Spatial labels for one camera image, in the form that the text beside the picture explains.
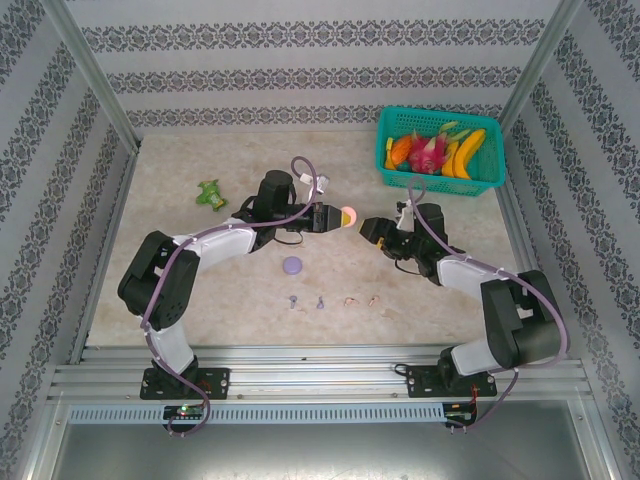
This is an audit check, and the pink toy dragon fruit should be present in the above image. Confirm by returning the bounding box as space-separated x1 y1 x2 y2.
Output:
407 128 451 175

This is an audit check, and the grey slotted cable duct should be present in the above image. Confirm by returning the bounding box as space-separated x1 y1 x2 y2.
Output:
66 403 447 426

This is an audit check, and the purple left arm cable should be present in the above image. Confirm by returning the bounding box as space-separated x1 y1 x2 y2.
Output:
139 155 326 439

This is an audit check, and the orange toy fruit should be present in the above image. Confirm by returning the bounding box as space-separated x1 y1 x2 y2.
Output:
389 135 414 166

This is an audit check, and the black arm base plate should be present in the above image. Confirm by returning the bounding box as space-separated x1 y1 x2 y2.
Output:
139 367 231 401
404 364 498 400

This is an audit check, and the small circuit board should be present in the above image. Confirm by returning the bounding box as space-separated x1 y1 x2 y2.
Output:
443 401 480 427
163 403 206 422

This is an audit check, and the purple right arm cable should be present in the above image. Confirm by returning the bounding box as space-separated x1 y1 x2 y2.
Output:
407 175 570 434

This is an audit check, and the aluminium mounting rail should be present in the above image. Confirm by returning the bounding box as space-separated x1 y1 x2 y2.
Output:
47 343 596 407

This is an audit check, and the teal plastic basket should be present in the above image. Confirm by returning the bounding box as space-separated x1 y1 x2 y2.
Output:
374 105 507 199

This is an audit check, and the aluminium frame post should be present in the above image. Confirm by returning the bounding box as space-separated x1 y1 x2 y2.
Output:
497 0 586 132
38 0 142 151

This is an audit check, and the green snack packet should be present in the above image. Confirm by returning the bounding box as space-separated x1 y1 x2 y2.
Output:
194 179 230 210

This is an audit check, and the yellow toy banana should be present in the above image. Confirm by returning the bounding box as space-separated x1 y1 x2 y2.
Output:
441 128 487 180

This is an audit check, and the aluminium table side rail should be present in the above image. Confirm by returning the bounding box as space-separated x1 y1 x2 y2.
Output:
68 144 144 365
494 189 571 361

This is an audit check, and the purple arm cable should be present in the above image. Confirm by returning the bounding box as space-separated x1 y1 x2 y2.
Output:
407 175 570 434
139 155 326 439

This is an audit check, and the grey metal base panel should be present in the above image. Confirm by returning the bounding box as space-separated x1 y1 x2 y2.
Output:
29 399 616 480

